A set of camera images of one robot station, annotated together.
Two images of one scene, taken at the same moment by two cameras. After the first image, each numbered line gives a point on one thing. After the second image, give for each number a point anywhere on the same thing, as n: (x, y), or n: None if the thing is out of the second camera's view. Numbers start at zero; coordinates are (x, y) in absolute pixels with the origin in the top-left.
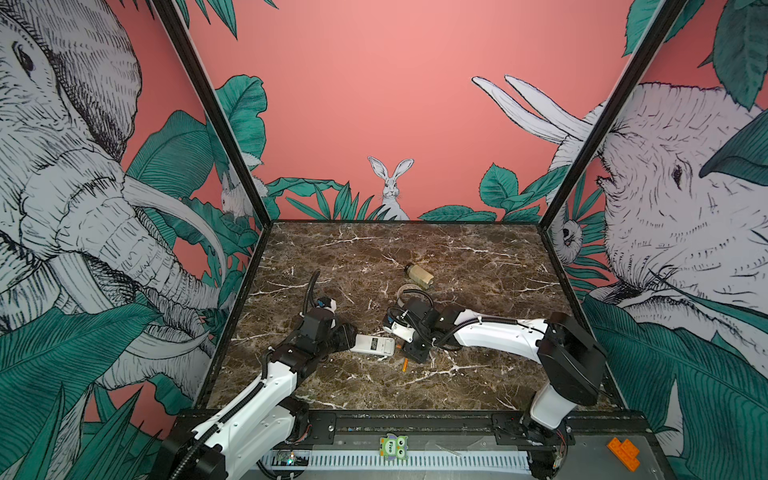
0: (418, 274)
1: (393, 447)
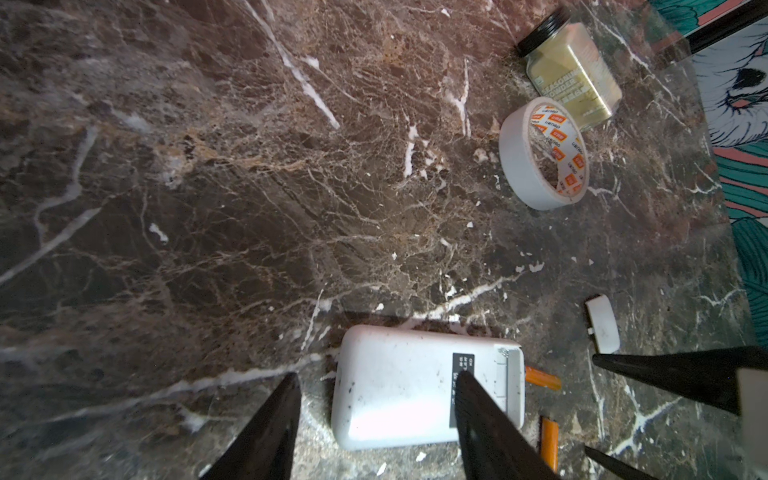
0: (564, 62)
1: None
